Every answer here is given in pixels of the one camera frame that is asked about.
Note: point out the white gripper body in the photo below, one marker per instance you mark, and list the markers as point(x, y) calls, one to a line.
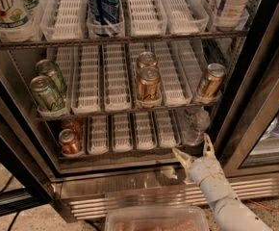
point(204, 168)

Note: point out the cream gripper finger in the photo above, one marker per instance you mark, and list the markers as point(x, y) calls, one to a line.
point(185, 161)
point(208, 149)

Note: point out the clear water bottle front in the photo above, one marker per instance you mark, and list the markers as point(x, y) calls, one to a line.
point(196, 124)

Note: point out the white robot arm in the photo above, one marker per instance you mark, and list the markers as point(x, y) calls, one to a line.
point(232, 215)

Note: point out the right fridge glass door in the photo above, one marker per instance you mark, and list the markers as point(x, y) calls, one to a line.
point(249, 152)

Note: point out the steel fridge base grille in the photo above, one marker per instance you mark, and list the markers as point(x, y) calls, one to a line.
point(94, 196)

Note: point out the white labelled bottle right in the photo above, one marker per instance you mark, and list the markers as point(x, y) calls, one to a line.
point(228, 13)

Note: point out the blue Pepsi bottle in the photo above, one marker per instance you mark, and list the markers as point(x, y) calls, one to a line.
point(105, 18)

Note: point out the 7UP bottle front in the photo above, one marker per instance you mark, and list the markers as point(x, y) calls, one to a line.
point(13, 14)

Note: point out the clear plastic food container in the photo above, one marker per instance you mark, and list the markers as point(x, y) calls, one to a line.
point(157, 218)

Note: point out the gold soda can right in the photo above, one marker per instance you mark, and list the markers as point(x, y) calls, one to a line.
point(211, 80)

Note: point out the gold soda can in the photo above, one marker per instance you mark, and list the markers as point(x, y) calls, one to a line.
point(147, 59)
point(211, 80)
point(148, 84)

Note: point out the gold soda can front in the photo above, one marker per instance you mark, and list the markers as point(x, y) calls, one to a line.
point(148, 84)

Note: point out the gold soda can rear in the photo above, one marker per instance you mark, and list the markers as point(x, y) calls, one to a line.
point(147, 59)

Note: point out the red soda can front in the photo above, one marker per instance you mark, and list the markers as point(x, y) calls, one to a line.
point(70, 143)

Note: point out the red soda can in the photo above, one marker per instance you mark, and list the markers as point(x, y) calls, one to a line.
point(73, 124)
point(70, 143)

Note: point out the red soda can rear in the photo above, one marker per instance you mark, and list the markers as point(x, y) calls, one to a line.
point(73, 124)

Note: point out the green soda can front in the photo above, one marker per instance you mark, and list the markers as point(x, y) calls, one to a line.
point(46, 94)

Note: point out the green soda can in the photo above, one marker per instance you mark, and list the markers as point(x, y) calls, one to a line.
point(46, 94)
point(51, 69)

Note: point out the green soda can rear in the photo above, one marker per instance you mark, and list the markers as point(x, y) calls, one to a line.
point(51, 69)

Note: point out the middle wire fridge shelf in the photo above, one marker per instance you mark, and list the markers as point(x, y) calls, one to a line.
point(127, 111)

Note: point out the wire fridge shelf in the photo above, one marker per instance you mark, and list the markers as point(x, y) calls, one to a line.
point(127, 111)
point(116, 40)

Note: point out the left fridge door frame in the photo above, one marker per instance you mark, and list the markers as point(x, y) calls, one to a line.
point(14, 156)

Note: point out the top wire fridge shelf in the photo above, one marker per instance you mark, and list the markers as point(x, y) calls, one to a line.
point(116, 40)

